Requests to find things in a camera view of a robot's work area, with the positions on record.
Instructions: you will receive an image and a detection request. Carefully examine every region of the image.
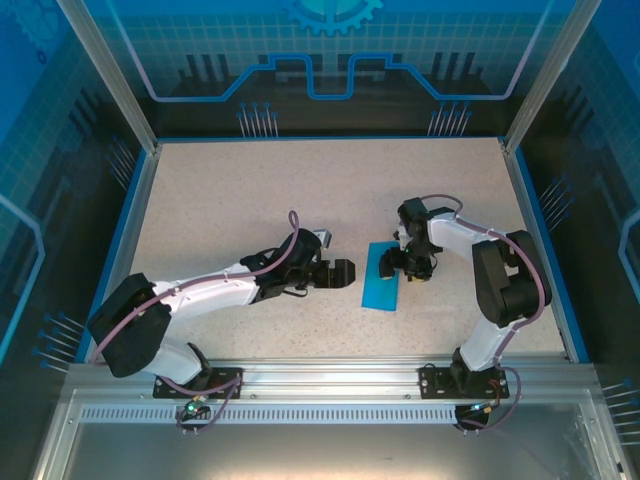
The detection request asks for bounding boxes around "silver metal sheet panel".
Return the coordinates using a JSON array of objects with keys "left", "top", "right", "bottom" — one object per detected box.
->
[{"left": 29, "top": 389, "right": 631, "bottom": 480}]

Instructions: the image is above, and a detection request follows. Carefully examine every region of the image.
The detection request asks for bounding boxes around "aluminium frame post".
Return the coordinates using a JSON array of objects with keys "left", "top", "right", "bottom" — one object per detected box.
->
[
  {"left": 502, "top": 0, "right": 601, "bottom": 154},
  {"left": 54, "top": 0, "right": 161, "bottom": 156}
]

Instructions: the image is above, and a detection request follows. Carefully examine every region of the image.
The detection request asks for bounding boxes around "slotted grey cable duct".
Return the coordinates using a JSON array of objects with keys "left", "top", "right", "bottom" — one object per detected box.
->
[{"left": 79, "top": 405, "right": 469, "bottom": 426}]

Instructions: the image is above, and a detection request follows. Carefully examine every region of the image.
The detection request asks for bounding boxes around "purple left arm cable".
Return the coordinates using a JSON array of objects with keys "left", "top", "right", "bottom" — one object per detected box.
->
[{"left": 91, "top": 209, "right": 301, "bottom": 437}]

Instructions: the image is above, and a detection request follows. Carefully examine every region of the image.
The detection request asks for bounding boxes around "blue cloth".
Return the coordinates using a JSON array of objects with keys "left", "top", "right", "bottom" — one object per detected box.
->
[{"left": 360, "top": 240, "right": 402, "bottom": 313}]

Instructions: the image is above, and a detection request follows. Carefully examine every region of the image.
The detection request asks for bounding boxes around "side frame rail blue trim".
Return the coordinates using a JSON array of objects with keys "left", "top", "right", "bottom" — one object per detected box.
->
[
  {"left": 74, "top": 144, "right": 164, "bottom": 364},
  {"left": 499, "top": 139, "right": 594, "bottom": 364}
]

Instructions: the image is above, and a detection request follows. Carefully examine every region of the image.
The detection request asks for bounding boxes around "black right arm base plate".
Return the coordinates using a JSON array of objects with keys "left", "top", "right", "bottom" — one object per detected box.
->
[{"left": 418, "top": 364, "right": 512, "bottom": 401}]

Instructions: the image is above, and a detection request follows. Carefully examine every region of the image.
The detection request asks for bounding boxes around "small lit cable connector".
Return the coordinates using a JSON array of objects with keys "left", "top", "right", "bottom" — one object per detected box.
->
[
  {"left": 180, "top": 395, "right": 210, "bottom": 420},
  {"left": 467, "top": 399, "right": 502, "bottom": 417}
]

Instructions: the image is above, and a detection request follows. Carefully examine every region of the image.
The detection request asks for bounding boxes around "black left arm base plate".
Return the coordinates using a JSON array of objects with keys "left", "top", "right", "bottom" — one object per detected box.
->
[{"left": 153, "top": 367, "right": 245, "bottom": 401}]

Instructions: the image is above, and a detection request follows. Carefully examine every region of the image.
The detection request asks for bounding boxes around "aluminium frame beam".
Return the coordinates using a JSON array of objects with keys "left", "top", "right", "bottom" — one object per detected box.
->
[{"left": 67, "top": 357, "right": 599, "bottom": 396}]

